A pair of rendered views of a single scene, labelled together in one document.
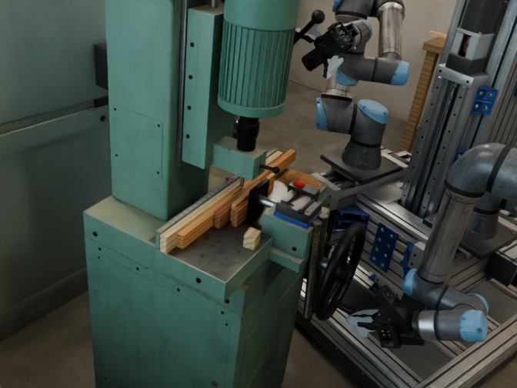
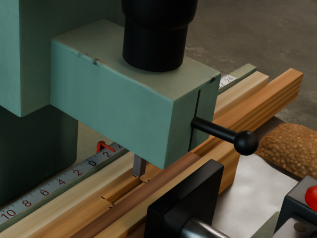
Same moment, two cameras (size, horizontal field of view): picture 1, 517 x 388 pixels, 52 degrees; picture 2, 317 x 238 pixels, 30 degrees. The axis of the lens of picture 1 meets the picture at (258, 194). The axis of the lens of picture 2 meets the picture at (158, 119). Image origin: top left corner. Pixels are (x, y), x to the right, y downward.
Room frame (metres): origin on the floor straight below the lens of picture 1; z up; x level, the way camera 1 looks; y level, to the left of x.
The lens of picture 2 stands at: (0.87, -0.02, 1.30)
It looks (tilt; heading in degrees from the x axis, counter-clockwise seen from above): 33 degrees down; 8
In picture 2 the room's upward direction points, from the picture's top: 8 degrees clockwise
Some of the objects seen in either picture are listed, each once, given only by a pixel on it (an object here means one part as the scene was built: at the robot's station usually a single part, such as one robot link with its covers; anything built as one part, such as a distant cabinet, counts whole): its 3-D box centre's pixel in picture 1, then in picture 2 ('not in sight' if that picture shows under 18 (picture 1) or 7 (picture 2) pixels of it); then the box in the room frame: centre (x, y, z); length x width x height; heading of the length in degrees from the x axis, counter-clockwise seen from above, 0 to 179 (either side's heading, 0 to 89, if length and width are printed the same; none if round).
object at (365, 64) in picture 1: (354, 67); not in sight; (1.63, -0.24, 1.23); 0.11 x 0.08 x 0.11; 86
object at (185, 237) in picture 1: (245, 191); (151, 185); (1.33, 0.04, 0.92); 0.62 x 0.02 x 0.04; 154
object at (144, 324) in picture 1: (196, 319); not in sight; (1.36, 0.16, 0.36); 0.58 x 0.45 x 0.71; 64
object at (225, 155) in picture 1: (238, 159); (131, 95); (1.31, 0.07, 1.03); 0.14 x 0.07 x 0.09; 64
